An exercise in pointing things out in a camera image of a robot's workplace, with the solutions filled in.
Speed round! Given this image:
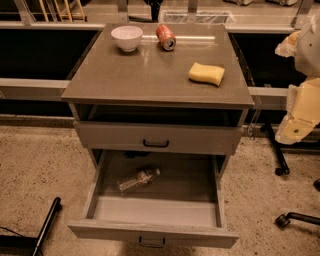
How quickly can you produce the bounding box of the red soda can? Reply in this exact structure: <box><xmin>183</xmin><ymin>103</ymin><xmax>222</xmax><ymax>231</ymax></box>
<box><xmin>156</xmin><ymin>24</ymin><xmax>176</xmax><ymax>51</ymax></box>

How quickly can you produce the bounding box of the black chair base with casters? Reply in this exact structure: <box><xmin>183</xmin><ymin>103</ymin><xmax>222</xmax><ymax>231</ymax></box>
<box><xmin>265</xmin><ymin>122</ymin><xmax>320</xmax><ymax>230</ymax></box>

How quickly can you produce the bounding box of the yellow sponge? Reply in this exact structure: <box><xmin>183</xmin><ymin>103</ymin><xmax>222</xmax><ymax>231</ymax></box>
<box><xmin>189</xmin><ymin>62</ymin><xmax>225</xmax><ymax>86</ymax></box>

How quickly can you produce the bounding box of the white ceramic bowl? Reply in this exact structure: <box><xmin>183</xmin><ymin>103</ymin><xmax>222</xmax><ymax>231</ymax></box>
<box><xmin>111</xmin><ymin>25</ymin><xmax>143</xmax><ymax>52</ymax></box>

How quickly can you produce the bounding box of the clear plastic water bottle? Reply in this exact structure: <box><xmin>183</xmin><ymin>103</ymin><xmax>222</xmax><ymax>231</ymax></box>
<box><xmin>117</xmin><ymin>168</ymin><xmax>161</xmax><ymax>193</ymax></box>

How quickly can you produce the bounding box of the open grey middle drawer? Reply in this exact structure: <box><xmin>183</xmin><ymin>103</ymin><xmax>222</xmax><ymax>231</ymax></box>
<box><xmin>69</xmin><ymin>151</ymin><xmax>238</xmax><ymax>248</ymax></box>

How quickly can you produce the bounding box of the black stand leg left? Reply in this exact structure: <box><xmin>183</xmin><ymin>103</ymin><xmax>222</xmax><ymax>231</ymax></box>
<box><xmin>0</xmin><ymin>197</ymin><xmax>62</xmax><ymax>256</ymax></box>

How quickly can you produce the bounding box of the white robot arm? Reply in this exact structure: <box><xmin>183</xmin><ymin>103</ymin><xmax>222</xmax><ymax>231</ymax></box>
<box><xmin>275</xmin><ymin>13</ymin><xmax>320</xmax><ymax>145</ymax></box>

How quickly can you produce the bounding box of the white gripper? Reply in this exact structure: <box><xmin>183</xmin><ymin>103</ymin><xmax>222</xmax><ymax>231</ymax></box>
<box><xmin>275</xmin><ymin>31</ymin><xmax>320</xmax><ymax>145</ymax></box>

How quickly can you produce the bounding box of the grey drawer cabinet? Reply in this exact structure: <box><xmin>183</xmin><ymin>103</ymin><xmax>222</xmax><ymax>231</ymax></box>
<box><xmin>60</xmin><ymin>22</ymin><xmax>256</xmax><ymax>250</ymax></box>

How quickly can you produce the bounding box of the closed grey top drawer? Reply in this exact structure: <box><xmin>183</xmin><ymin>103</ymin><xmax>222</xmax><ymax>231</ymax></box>
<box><xmin>74</xmin><ymin>121</ymin><xmax>242</xmax><ymax>155</ymax></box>

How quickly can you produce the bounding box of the metal railing frame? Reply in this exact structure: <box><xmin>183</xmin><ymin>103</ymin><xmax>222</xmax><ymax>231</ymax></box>
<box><xmin>0</xmin><ymin>0</ymin><xmax>320</xmax><ymax>101</ymax></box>

